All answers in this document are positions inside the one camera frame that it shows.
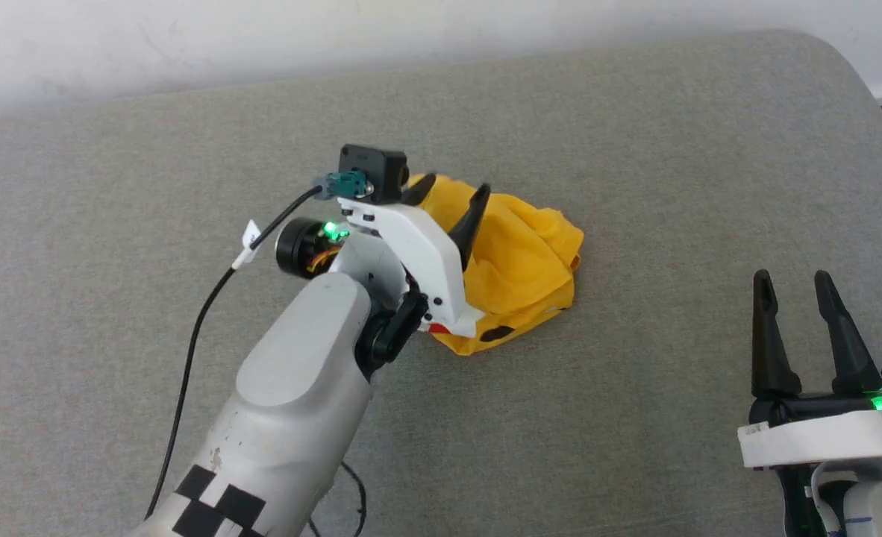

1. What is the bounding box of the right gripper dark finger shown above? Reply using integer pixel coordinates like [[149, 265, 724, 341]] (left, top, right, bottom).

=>
[[814, 269, 882, 397], [751, 268, 802, 401]]

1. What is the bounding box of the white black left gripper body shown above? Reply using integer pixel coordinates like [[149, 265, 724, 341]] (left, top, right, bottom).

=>
[[275, 198, 488, 338]]

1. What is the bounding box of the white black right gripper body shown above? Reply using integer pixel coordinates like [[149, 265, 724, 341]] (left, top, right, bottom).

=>
[[737, 356, 882, 471]]

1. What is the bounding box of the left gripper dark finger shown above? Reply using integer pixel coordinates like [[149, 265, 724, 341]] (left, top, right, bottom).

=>
[[403, 172, 437, 207], [448, 183, 492, 271]]

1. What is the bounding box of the yellow cartoon cat t-shirt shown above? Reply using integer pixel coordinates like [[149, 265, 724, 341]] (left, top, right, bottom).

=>
[[409, 175, 585, 357]]

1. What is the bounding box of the teal camera cable connector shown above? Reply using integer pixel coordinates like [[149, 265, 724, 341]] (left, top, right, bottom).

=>
[[310, 170, 374, 203]]

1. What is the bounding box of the thin black cable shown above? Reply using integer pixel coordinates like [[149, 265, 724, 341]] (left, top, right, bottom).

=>
[[308, 461, 369, 537], [145, 185, 322, 521]]

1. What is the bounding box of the white cable label tag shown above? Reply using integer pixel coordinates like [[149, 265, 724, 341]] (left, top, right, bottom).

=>
[[232, 219, 263, 271]]

